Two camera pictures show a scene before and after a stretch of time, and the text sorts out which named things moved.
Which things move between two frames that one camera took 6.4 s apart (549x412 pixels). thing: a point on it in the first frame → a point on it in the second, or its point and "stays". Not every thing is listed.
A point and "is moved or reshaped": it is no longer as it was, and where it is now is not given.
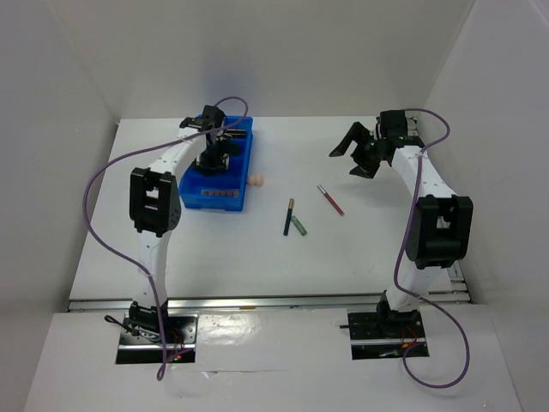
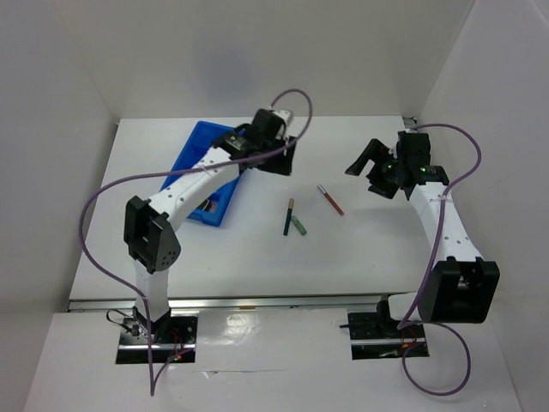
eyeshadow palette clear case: (216, 192) → (207, 205)
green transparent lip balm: (301, 229) stays
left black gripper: (220, 160) → (282, 166)
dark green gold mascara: (291, 205) stays
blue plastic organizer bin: (224, 191) is moved or reshaped
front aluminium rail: (364, 302) stays
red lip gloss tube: (330, 201) stays
